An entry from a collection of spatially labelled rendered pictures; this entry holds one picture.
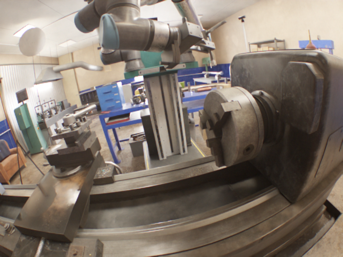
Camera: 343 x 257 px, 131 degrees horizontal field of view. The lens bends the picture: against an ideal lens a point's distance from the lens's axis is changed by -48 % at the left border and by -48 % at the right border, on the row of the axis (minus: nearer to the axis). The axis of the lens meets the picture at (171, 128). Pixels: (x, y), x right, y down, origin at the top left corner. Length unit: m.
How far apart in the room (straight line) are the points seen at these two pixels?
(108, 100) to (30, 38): 2.73
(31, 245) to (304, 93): 0.97
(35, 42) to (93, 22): 3.76
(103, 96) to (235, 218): 2.29
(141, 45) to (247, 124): 0.32
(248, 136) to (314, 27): 3.94
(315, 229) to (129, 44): 1.30
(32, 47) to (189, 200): 4.20
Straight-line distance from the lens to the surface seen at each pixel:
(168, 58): 0.40
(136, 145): 2.52
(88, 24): 0.51
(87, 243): 0.55
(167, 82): 1.56
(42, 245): 0.69
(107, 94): 2.42
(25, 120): 4.77
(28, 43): 4.22
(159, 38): 0.39
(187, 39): 0.43
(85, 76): 8.06
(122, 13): 0.38
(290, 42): 4.58
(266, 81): 0.56
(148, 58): 1.46
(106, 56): 1.32
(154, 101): 1.52
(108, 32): 0.35
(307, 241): 1.12
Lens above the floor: 1.29
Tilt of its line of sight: 22 degrees down
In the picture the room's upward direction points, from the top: 9 degrees counter-clockwise
